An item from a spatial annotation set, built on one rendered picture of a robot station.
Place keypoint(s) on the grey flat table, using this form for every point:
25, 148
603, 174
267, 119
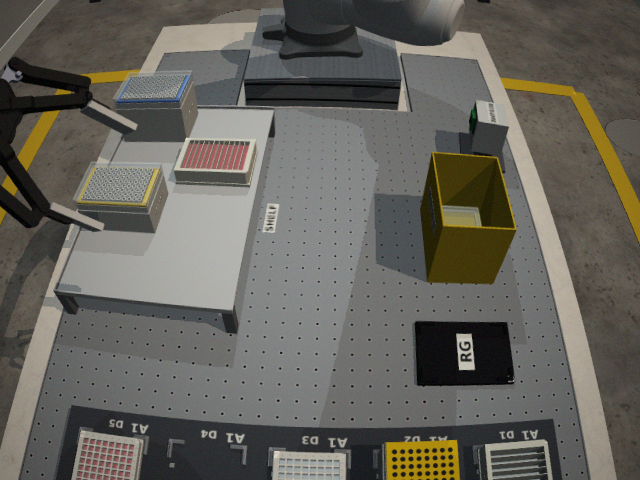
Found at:
193, 261

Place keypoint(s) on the yellow open-top box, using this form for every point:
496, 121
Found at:
465, 254

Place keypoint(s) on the yellow tip rack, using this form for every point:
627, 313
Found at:
423, 460

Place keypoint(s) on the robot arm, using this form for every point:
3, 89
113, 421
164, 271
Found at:
320, 28

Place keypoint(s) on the black flat rectangular pad with rg label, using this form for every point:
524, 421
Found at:
463, 353

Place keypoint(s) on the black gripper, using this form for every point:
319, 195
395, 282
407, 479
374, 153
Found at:
11, 110

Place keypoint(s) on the beige well plate with pink wells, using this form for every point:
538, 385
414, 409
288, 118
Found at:
107, 457

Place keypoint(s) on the white trough reservoir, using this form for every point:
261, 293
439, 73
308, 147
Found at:
536, 450

